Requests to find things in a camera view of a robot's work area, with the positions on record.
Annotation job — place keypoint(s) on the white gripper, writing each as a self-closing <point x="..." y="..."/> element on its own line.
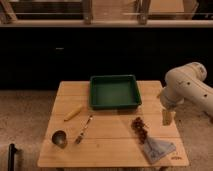
<point x="169" y="100"/>

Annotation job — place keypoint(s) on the dark red grape bunch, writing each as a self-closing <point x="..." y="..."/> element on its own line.
<point x="139" y="128"/>

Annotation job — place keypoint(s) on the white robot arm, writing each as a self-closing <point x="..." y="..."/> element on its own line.
<point x="187" y="82"/>

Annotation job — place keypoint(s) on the green plastic tray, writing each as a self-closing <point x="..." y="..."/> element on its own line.
<point x="114" y="92"/>

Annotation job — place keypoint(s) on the grey folded cloth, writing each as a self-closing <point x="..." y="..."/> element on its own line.
<point x="155" y="149"/>

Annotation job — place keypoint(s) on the wooden folding table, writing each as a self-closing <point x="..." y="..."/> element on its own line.
<point x="109" y="140"/>

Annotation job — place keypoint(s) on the yellow corn cob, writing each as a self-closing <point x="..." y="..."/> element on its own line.
<point x="73" y="113"/>

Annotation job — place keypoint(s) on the small metal cup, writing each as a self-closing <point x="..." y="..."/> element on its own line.
<point x="59" y="138"/>

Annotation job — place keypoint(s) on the black object on floor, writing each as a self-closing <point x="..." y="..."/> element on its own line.
<point x="11" y="158"/>

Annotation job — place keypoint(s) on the wooden shelf rail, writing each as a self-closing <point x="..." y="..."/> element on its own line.
<point x="107" y="13"/>

